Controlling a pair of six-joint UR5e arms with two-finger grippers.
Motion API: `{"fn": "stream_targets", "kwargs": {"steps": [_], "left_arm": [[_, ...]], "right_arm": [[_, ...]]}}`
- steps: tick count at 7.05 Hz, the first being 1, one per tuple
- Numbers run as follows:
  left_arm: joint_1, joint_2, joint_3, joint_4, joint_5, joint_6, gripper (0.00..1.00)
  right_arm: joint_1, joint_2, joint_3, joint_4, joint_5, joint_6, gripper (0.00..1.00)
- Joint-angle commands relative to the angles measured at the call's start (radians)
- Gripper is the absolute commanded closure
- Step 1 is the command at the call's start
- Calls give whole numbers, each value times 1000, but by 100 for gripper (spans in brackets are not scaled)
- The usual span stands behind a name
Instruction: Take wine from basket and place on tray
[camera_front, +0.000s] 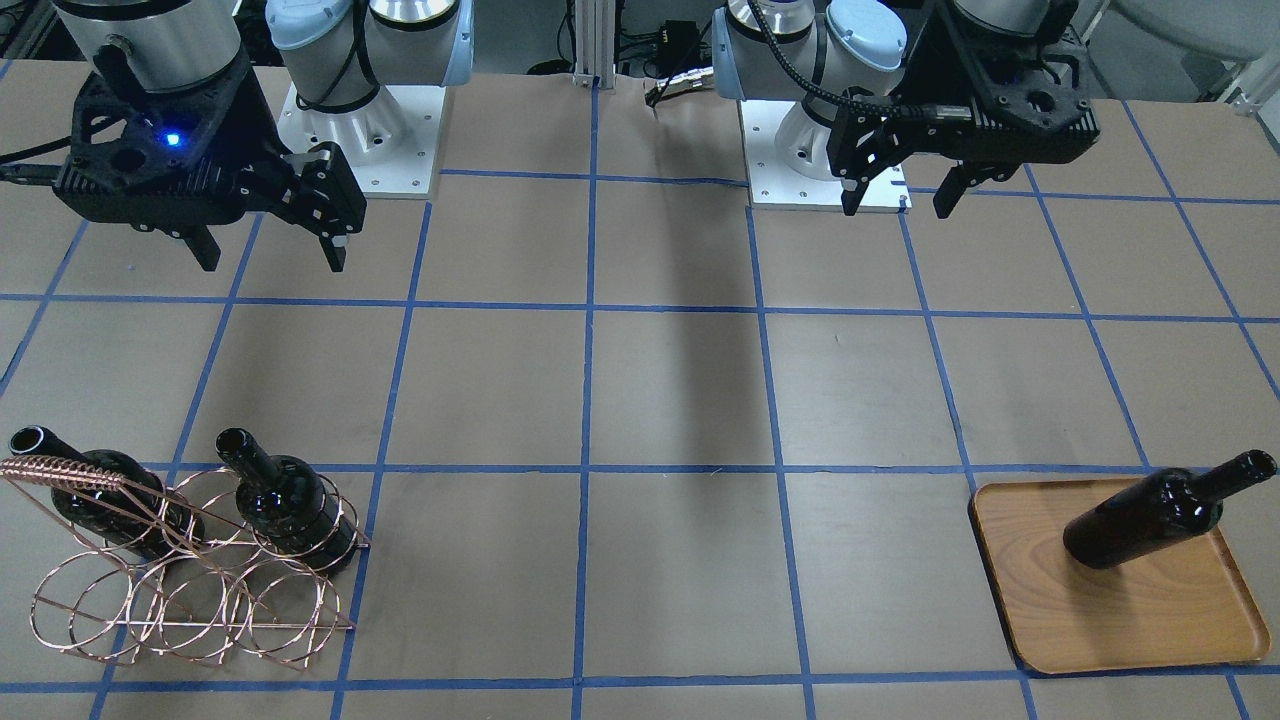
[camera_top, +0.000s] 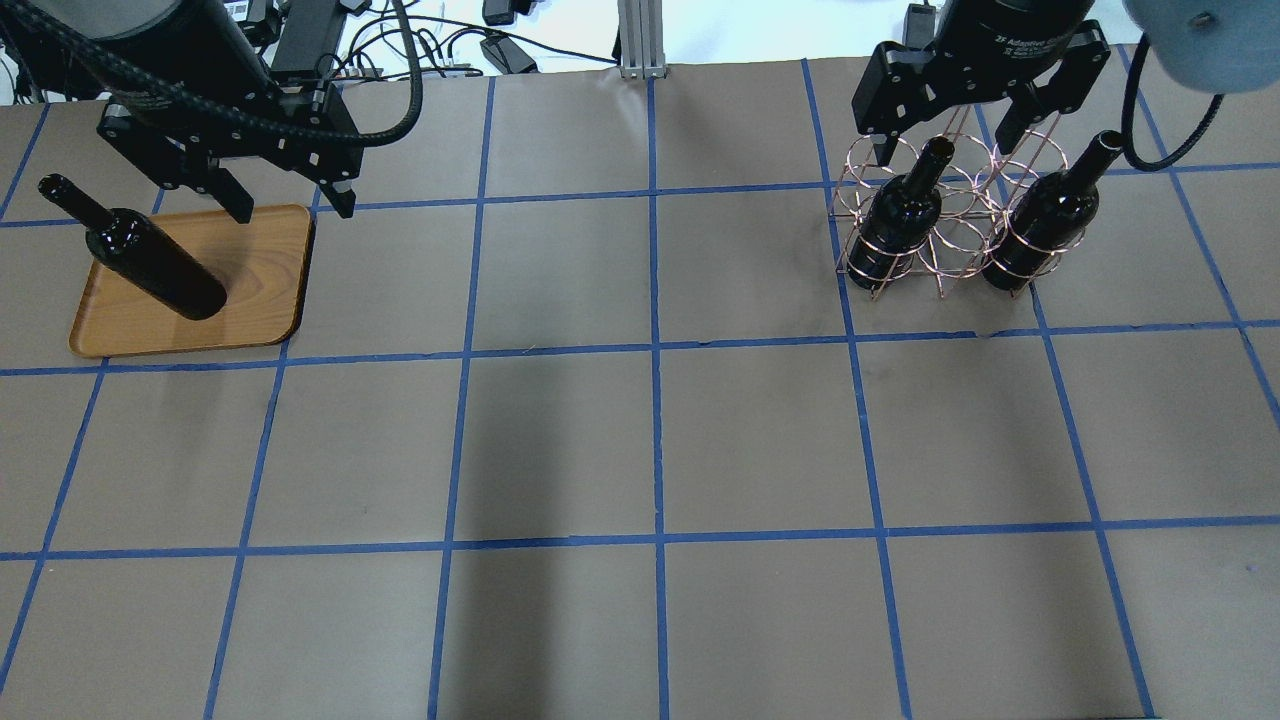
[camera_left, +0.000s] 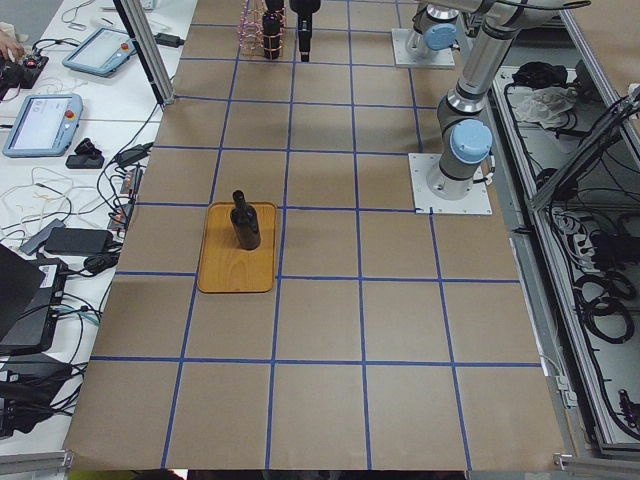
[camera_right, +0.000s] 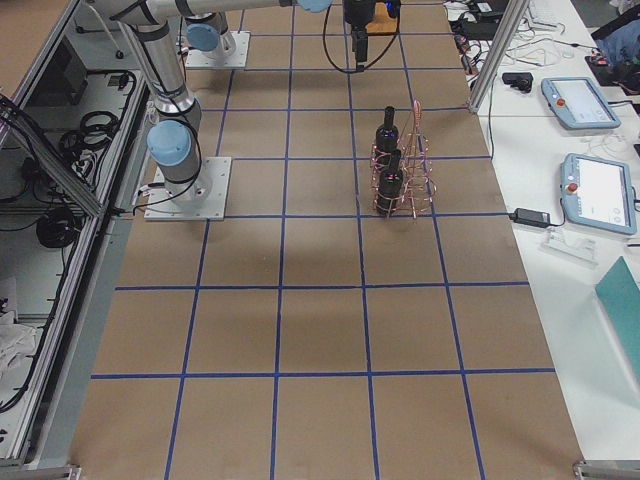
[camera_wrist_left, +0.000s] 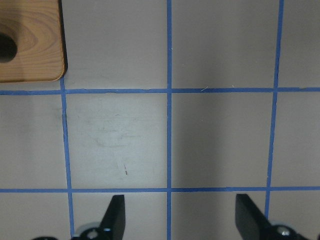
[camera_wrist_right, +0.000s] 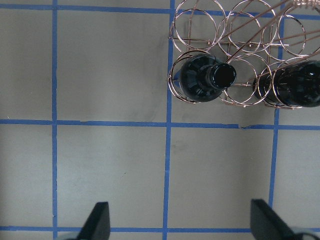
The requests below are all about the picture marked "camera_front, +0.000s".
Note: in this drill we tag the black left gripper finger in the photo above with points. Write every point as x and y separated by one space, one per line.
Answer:
855 186
960 179

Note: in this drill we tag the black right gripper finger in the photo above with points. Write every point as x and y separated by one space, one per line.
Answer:
205 249
334 247

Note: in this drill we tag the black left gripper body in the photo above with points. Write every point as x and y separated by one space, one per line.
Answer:
912 76

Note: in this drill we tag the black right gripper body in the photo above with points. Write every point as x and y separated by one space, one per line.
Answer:
258 146

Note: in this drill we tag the dark wine bottle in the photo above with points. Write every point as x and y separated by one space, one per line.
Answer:
100 495
1167 507
288 505

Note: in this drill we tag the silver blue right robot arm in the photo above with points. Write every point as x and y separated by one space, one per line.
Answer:
338 54

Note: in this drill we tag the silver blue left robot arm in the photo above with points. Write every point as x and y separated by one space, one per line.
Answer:
834 100

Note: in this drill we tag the dark wine bottle front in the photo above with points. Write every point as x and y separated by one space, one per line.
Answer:
288 505

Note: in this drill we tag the wooden tray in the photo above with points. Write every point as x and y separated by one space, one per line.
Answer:
1189 605

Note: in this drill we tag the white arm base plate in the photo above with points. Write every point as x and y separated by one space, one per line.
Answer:
785 154
392 144

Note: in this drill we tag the aluminium frame post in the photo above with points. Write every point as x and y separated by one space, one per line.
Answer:
594 43

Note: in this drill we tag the copper wire bottle basket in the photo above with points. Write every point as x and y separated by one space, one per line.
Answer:
218 589

